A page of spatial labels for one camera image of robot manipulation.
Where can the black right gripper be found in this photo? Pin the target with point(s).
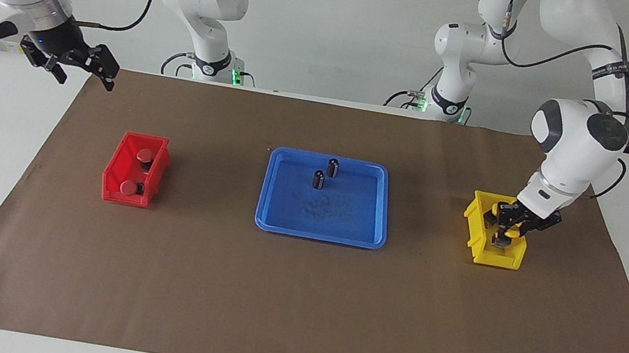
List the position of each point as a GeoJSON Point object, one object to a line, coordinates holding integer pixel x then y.
{"type": "Point", "coordinates": [62, 38]}

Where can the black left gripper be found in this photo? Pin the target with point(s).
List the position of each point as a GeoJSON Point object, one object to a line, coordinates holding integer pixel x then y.
{"type": "Point", "coordinates": [541, 220]}

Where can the yellow push button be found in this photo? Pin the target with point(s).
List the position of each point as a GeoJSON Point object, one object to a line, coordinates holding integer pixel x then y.
{"type": "Point", "coordinates": [511, 232]}
{"type": "Point", "coordinates": [492, 210]}

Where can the red push button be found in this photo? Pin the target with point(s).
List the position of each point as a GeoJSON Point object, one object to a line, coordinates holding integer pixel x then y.
{"type": "Point", "coordinates": [145, 155]}
{"type": "Point", "coordinates": [128, 188]}

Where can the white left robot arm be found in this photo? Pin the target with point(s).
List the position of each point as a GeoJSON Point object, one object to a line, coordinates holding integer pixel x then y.
{"type": "Point", "coordinates": [572, 141]}

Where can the yellow plastic bin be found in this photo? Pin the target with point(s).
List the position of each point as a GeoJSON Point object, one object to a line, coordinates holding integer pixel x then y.
{"type": "Point", "coordinates": [503, 260]}

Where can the red plastic bin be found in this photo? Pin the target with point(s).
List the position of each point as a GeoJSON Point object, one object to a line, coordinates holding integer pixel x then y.
{"type": "Point", "coordinates": [116, 195]}

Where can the blue plastic tray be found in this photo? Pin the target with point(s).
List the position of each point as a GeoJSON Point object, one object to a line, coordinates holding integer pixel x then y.
{"type": "Point", "coordinates": [346, 213]}

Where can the black cylindrical capacitor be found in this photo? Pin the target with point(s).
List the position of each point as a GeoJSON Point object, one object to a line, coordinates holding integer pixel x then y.
{"type": "Point", "coordinates": [319, 180]}
{"type": "Point", "coordinates": [333, 169]}

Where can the brown paper mat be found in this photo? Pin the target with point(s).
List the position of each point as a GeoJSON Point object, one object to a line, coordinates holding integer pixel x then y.
{"type": "Point", "coordinates": [295, 300]}

